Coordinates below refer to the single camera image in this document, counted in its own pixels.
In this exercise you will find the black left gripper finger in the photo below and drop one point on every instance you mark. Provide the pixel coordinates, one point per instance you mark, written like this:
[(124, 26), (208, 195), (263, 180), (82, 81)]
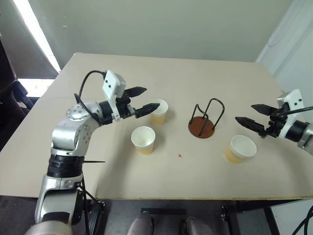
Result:
[(137, 91), (146, 109)]

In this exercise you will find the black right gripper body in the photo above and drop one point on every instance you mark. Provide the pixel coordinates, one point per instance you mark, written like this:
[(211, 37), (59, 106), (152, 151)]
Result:
[(275, 123)]

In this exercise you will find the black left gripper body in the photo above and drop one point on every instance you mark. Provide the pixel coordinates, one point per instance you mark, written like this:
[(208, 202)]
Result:
[(123, 107)]

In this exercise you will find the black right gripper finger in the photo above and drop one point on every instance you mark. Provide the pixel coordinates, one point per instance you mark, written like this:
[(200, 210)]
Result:
[(262, 109), (249, 123)]

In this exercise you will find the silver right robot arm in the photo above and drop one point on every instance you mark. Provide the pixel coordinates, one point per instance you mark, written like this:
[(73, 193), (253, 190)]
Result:
[(304, 133)]

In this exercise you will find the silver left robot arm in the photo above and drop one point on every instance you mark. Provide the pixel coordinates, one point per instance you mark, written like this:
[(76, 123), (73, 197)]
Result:
[(66, 137)]

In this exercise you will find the yellow paper cup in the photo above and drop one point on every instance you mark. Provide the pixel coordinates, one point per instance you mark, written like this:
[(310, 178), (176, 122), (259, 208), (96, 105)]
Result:
[(160, 115), (238, 150), (144, 143)]

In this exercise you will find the dark chair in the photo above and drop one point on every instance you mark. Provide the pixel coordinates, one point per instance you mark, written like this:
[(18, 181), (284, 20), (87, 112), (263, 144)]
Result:
[(11, 90)]

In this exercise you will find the dark rounded robot leg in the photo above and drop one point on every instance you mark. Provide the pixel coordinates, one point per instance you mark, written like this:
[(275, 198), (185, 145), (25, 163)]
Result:
[(143, 224), (196, 226)]

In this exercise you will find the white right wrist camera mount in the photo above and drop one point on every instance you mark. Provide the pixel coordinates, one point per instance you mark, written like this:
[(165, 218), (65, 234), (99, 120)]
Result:
[(292, 107)]

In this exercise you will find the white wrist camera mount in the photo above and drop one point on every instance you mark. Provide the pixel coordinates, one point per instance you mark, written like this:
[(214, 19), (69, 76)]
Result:
[(112, 85), (292, 107)]

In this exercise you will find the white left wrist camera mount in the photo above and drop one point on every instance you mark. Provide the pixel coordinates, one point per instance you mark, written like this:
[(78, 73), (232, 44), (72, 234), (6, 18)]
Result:
[(112, 85)]

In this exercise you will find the black table frame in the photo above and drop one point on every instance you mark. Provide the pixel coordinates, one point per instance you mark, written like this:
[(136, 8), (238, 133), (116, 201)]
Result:
[(230, 213)]

